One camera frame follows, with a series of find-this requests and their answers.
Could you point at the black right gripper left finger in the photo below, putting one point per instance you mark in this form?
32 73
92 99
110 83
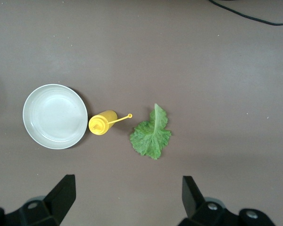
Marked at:
56 202

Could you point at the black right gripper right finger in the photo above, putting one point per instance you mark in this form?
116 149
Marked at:
195 209

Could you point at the pale beige round plate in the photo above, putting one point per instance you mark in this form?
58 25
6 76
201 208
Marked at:
54 116

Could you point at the green lettuce leaf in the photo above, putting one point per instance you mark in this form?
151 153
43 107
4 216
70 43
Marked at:
151 139

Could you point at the yellow squeeze bottle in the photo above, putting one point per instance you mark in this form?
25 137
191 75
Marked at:
99 126

